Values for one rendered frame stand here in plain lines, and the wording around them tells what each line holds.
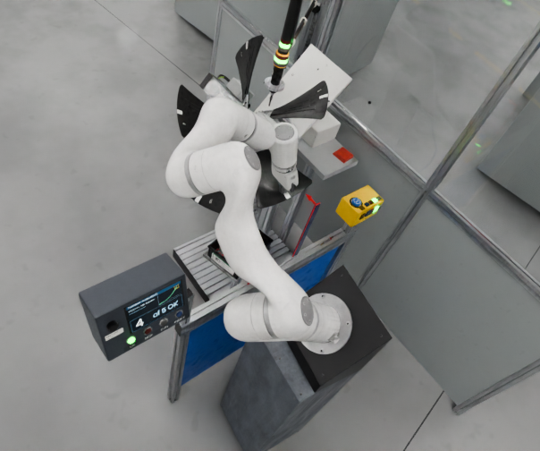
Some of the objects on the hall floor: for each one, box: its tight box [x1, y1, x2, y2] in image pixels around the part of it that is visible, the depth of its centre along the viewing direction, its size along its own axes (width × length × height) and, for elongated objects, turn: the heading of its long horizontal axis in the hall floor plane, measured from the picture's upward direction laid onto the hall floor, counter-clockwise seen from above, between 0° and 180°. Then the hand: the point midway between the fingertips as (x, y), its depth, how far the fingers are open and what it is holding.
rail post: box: [167, 329, 190, 403], centre depth 195 cm, size 4×4×78 cm
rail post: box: [318, 239, 351, 283], centre depth 238 cm, size 4×4×78 cm
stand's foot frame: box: [173, 211, 292, 302], centre depth 278 cm, size 62×46×8 cm
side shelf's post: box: [279, 164, 314, 243], centre depth 266 cm, size 4×4×83 cm
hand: (283, 188), depth 164 cm, fingers closed
